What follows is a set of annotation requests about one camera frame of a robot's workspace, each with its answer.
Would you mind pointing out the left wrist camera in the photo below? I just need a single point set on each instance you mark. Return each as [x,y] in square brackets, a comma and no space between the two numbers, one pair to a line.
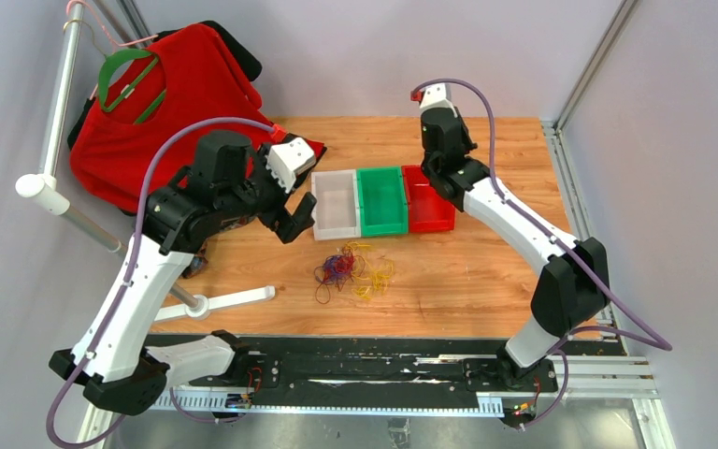
[286,162]

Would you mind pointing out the green plastic bin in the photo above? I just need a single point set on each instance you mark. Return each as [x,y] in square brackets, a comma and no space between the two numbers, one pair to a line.
[383,204]

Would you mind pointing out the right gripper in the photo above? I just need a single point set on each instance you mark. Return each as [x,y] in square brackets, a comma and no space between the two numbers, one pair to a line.
[463,133]

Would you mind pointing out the aluminium frame rail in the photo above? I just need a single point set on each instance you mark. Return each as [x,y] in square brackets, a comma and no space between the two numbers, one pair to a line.
[599,367]

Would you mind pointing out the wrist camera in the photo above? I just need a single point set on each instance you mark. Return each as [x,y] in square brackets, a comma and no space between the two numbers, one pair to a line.
[286,162]
[434,96]

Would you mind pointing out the pink clothes hanger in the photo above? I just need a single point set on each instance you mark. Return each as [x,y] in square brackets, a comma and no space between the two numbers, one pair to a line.
[113,43]

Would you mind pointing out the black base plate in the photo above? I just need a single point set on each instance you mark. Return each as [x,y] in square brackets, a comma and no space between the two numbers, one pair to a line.
[376,375]

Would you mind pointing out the white plastic bin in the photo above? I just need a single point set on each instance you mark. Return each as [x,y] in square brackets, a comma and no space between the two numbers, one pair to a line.
[337,212]

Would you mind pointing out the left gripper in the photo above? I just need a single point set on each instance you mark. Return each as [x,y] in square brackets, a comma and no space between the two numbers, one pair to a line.
[280,219]

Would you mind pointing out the plaid shirt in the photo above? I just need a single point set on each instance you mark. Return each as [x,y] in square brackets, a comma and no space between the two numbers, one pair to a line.
[198,263]

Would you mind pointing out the red t-shirt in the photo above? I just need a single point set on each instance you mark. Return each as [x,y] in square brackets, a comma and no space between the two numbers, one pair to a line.
[198,79]

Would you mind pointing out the red plastic bin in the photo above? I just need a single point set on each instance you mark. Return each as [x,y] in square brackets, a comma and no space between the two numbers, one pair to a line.
[427,211]

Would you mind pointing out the white clothes rack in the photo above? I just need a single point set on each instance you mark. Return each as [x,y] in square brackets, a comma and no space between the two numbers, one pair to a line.
[41,187]

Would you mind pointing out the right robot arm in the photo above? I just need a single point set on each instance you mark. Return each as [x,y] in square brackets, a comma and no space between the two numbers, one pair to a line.
[572,273]

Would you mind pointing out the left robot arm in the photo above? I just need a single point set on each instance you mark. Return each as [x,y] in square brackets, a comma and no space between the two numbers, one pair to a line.
[228,182]

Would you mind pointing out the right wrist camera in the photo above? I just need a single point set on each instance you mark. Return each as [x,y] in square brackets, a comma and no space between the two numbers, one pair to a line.
[434,96]

